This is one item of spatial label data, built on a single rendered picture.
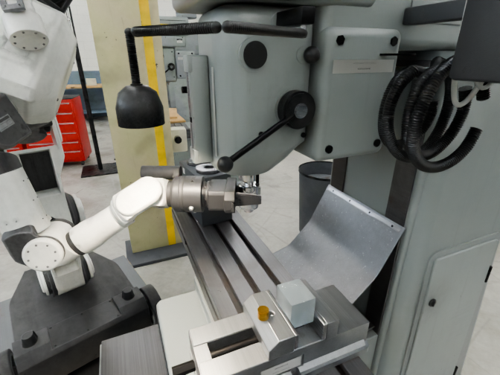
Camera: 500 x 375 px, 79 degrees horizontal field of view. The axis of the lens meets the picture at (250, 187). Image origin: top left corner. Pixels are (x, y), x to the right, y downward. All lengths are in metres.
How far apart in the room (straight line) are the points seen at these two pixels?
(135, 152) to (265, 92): 1.92
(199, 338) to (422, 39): 0.76
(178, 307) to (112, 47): 1.79
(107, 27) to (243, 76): 1.84
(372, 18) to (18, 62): 0.73
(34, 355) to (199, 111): 1.08
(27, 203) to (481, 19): 0.86
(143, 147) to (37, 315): 1.32
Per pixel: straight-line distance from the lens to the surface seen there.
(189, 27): 0.44
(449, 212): 0.93
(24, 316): 1.64
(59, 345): 1.41
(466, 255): 1.07
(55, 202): 1.25
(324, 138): 0.65
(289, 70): 0.60
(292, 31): 0.50
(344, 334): 0.69
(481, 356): 2.35
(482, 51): 0.54
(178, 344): 0.89
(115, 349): 1.05
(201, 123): 0.63
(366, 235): 0.94
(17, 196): 0.80
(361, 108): 0.69
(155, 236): 2.73
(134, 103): 0.49
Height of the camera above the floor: 1.55
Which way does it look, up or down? 23 degrees down
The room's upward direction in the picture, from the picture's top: straight up
